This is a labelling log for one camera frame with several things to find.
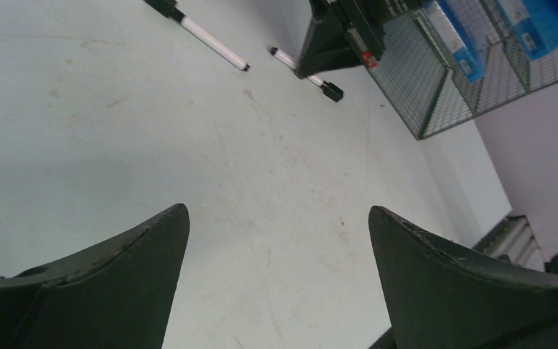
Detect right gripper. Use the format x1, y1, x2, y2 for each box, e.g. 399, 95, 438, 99
294, 0, 424, 79

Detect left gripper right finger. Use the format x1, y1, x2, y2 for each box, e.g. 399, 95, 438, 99
368, 206, 558, 348

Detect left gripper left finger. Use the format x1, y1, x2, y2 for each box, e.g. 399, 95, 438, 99
0, 204, 190, 348

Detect black cap marker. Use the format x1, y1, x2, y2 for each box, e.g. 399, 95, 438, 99
269, 46, 345, 103
145, 0, 250, 72

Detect blue notebook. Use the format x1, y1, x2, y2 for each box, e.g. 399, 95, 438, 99
496, 0, 558, 60
424, 1, 488, 83

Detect red cap marker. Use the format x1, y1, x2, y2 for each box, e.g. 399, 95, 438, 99
361, 51, 378, 68

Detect green wire mesh organizer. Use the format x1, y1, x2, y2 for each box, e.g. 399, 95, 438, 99
369, 1, 558, 140

